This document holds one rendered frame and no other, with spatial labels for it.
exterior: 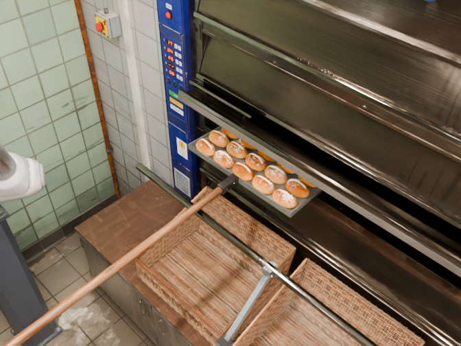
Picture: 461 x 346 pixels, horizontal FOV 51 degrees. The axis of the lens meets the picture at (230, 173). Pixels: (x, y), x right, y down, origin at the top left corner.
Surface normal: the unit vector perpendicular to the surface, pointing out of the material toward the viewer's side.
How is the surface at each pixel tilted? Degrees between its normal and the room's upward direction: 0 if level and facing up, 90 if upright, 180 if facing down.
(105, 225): 0
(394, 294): 70
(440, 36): 90
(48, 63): 90
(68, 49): 90
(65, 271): 0
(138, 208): 0
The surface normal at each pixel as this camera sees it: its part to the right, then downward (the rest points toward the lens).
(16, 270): 0.73, 0.48
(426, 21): -0.70, 0.49
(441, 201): -0.65, 0.22
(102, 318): 0.01, -0.72
